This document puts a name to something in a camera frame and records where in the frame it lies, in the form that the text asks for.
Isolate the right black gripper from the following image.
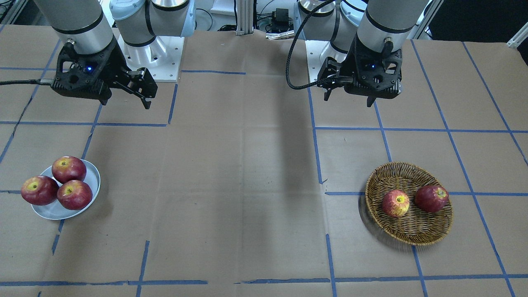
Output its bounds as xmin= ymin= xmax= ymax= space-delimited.
xmin=58 ymin=37 xmax=158 ymax=110

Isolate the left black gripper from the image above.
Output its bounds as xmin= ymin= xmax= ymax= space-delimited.
xmin=317 ymin=35 xmax=403 ymax=108

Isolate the red yellow apple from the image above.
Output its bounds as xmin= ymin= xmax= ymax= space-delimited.
xmin=382 ymin=190 xmax=410 ymax=218

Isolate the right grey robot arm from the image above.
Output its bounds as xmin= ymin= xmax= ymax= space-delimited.
xmin=35 ymin=0 xmax=196 ymax=109

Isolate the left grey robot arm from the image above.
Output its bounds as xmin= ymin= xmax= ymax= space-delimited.
xmin=285 ymin=0 xmax=428 ymax=107

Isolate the red apple on plate rear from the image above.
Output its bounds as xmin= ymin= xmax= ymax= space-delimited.
xmin=52 ymin=156 xmax=87 ymax=184

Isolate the red apple on plate front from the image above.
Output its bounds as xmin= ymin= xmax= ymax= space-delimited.
xmin=57 ymin=180 xmax=93 ymax=210

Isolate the red apple on plate side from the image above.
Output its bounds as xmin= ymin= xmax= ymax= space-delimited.
xmin=21 ymin=175 xmax=60 ymax=205

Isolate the dark red apple in basket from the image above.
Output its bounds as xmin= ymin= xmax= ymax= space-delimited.
xmin=414 ymin=185 xmax=449 ymax=213

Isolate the light blue plate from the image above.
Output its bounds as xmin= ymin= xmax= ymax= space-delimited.
xmin=31 ymin=159 xmax=101 ymax=220

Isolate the woven wicker basket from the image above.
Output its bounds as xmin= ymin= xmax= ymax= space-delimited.
xmin=365 ymin=162 xmax=454 ymax=246

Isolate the black power adapter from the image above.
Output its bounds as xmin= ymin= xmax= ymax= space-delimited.
xmin=272 ymin=8 xmax=289 ymax=25

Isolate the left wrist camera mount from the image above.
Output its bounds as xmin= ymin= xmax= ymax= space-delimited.
xmin=341 ymin=37 xmax=403 ymax=106

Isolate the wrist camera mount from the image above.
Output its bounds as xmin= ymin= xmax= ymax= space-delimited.
xmin=51 ymin=38 xmax=120 ymax=100
xmin=341 ymin=37 xmax=403 ymax=106

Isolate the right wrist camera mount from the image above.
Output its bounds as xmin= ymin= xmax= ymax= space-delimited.
xmin=51 ymin=38 xmax=120 ymax=100

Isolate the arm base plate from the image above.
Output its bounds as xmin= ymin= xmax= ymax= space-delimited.
xmin=118 ymin=36 xmax=185 ymax=83
xmin=305 ymin=40 xmax=348 ymax=83

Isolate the black braided cable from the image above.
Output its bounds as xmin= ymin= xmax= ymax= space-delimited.
xmin=0 ymin=79 xmax=53 ymax=87
xmin=285 ymin=0 xmax=335 ymax=90

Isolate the aluminium frame post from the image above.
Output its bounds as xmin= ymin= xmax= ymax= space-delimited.
xmin=234 ymin=0 xmax=257 ymax=36

